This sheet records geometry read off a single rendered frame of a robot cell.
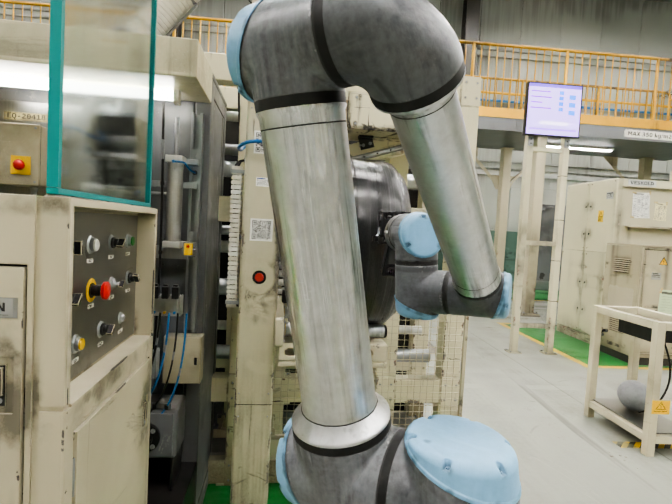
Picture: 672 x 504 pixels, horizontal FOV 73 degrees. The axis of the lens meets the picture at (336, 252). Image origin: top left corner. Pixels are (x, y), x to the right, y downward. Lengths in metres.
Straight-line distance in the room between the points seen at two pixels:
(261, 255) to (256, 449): 0.67
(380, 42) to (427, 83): 0.07
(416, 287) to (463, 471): 0.42
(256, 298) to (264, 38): 1.11
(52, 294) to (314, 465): 0.53
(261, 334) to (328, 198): 1.07
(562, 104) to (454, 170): 4.89
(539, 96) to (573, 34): 8.03
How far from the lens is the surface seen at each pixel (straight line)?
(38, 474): 1.02
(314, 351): 0.61
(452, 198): 0.66
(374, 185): 1.42
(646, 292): 5.61
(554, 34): 13.13
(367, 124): 1.87
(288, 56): 0.55
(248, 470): 1.75
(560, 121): 5.45
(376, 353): 1.52
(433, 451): 0.64
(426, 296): 0.92
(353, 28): 0.51
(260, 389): 1.63
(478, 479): 0.63
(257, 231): 1.53
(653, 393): 3.32
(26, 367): 0.96
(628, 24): 14.19
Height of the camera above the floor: 1.24
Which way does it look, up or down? 3 degrees down
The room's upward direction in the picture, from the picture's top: 3 degrees clockwise
